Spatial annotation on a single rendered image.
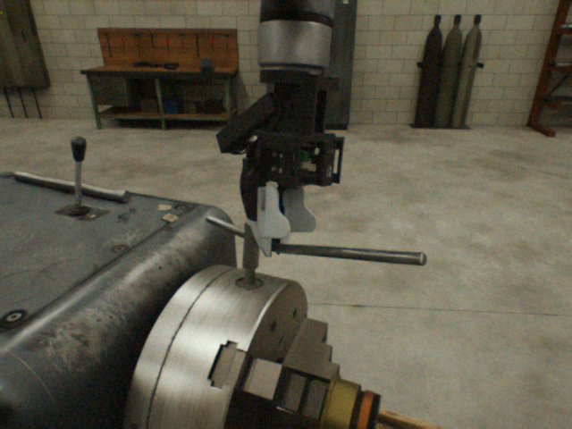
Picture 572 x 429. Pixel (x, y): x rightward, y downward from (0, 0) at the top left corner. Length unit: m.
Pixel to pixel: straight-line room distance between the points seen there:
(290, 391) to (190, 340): 0.13
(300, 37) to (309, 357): 0.43
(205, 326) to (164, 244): 0.18
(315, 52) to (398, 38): 6.58
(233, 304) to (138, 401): 0.15
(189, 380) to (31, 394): 0.15
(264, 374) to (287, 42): 0.35
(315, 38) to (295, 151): 0.11
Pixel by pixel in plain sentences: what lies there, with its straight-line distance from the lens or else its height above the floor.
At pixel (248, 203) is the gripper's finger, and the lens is 0.46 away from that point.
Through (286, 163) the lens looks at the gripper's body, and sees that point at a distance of 0.43.
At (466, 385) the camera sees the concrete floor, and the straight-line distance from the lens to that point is 2.24.
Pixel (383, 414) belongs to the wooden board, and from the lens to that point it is 0.84.
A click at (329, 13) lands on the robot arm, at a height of 1.56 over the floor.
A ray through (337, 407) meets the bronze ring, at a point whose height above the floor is 1.12.
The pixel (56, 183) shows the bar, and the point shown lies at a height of 1.27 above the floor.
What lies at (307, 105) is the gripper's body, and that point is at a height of 1.48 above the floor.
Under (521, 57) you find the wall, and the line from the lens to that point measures 7.57.
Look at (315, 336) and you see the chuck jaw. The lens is 0.66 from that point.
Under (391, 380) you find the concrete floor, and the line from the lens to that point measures 2.15.
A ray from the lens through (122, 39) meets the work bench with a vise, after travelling 7.49.
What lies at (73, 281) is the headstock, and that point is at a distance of 0.59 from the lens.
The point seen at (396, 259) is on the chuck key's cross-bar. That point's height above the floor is 1.36.
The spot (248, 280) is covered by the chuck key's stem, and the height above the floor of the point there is 1.24.
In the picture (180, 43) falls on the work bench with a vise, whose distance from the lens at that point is 7.18.
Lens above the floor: 1.55
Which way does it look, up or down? 27 degrees down
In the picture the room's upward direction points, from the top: straight up
